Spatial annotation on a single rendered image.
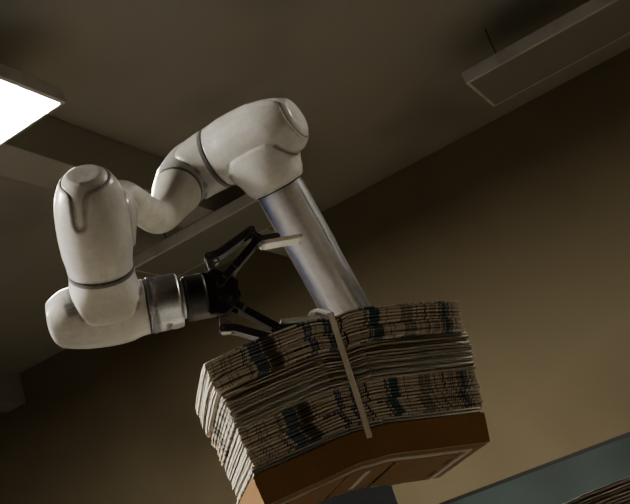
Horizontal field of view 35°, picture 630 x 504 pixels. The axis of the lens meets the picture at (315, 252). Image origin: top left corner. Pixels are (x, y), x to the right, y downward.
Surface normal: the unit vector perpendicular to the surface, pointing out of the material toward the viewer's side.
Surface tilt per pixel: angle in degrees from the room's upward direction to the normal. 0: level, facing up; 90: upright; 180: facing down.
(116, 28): 180
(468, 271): 90
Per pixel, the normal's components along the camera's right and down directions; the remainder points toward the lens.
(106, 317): 0.25, 0.34
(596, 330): -0.48, -0.14
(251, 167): -0.18, 0.37
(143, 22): 0.31, 0.89
